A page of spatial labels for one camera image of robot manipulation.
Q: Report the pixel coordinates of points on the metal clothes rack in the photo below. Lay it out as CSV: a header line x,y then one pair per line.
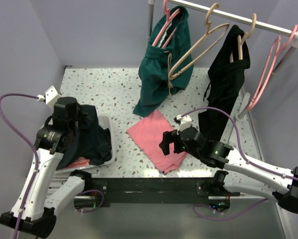
x,y
260,25

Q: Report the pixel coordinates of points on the white plastic laundry basket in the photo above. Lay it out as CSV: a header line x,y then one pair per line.
x,y
107,126

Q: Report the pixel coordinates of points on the empty pink hanger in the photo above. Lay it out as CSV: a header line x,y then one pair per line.
x,y
275,50

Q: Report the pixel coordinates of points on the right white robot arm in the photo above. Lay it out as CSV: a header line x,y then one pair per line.
x,y
236,173

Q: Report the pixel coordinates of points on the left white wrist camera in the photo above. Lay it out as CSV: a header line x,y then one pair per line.
x,y
50,97

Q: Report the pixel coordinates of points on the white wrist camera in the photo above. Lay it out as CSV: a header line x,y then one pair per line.
x,y
183,121
50,97

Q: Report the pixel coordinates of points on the pink folded shorts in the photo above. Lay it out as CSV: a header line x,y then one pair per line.
x,y
147,134

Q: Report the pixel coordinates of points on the dark navy shorts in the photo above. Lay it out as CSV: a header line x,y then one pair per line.
x,y
90,142

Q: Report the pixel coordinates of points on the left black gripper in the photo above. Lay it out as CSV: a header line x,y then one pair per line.
x,y
81,114

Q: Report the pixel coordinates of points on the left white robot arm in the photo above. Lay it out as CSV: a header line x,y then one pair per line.
x,y
34,212

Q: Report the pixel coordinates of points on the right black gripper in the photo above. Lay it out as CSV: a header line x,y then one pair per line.
x,y
170,137

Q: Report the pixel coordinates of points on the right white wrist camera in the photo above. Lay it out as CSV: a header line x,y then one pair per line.
x,y
183,121

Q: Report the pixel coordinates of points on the black hanging shorts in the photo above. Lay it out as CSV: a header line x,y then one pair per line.
x,y
226,76

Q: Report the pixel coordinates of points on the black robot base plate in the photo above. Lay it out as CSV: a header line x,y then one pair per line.
x,y
156,190

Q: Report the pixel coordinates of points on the green hanging shorts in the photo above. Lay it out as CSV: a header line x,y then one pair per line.
x,y
158,60

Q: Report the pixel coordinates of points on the coral pink patterned garment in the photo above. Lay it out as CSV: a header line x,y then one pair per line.
x,y
80,162

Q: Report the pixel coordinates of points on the beige hanger with black shorts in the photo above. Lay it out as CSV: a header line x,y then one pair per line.
x,y
241,40

